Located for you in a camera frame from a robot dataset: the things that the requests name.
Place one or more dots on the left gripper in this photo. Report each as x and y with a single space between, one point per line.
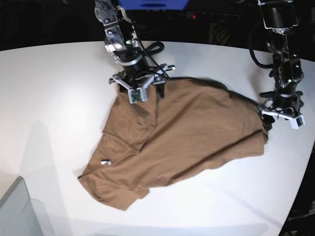
275 106

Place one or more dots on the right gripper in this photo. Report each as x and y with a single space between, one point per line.
143 80

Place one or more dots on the brown t-shirt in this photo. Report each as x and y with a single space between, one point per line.
198 125

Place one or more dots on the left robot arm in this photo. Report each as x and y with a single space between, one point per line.
280 19

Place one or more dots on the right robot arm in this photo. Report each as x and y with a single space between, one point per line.
140 70

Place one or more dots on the blue box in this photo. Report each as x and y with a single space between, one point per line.
153 4

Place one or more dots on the black power strip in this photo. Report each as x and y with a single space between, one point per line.
211 16

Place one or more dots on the grey plastic bin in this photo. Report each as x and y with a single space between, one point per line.
20 215

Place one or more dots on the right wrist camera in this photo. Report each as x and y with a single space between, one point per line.
134 96

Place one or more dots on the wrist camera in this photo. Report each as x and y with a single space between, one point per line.
297 122
134 96

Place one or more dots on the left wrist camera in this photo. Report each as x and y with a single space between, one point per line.
297 122

